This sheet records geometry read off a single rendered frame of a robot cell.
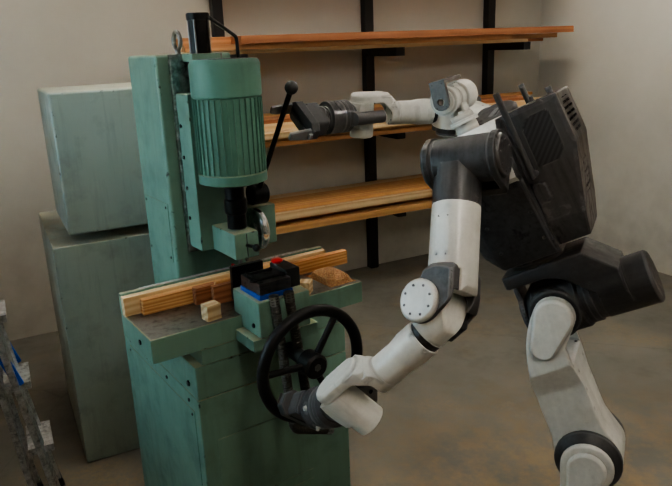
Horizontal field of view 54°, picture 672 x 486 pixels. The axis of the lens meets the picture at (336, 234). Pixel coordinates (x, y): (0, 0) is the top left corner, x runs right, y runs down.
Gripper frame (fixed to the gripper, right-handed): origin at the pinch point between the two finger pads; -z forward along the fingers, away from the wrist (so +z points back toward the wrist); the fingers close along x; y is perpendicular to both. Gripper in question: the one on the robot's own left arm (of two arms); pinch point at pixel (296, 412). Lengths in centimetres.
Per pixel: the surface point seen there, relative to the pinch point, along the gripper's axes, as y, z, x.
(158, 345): 4.9, -15.3, -31.1
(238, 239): 38.5, -16.7, -23.4
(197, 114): 58, -5, -47
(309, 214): 154, -187, 46
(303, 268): 45, -27, -1
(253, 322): 17.4, -9.0, -13.9
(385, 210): 181, -183, 89
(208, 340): 11.2, -16.5, -20.6
